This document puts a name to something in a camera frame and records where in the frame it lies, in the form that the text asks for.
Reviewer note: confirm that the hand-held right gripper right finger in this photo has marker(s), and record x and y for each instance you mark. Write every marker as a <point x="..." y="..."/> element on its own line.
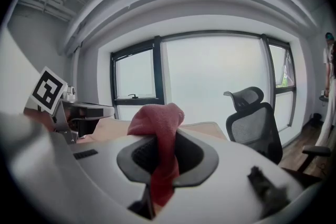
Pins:
<point x="225" y="191"/>

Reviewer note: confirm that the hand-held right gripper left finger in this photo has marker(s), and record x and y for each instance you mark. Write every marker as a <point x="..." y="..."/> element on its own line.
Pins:
<point x="105" y="165"/>

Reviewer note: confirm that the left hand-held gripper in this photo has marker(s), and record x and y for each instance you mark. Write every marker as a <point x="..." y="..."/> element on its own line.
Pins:
<point x="47" y="89"/>

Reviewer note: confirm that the red book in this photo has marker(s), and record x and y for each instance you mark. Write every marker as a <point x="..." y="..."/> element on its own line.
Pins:
<point x="110" y="129"/>

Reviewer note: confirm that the pink cloth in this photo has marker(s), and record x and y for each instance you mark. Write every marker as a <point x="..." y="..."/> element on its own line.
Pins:
<point x="160" y="120"/>

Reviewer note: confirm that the person's left forearm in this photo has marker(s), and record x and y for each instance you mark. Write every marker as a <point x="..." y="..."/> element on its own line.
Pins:
<point x="42" y="119"/>

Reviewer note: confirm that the black mesh office chair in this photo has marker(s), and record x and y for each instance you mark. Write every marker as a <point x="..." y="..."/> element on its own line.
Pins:
<point x="252" y="126"/>

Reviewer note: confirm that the black framed window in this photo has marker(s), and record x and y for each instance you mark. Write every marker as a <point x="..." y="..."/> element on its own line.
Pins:
<point x="158" y="68"/>

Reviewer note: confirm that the small round side table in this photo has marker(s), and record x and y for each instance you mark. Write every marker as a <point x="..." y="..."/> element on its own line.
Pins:
<point x="324" y="97"/>

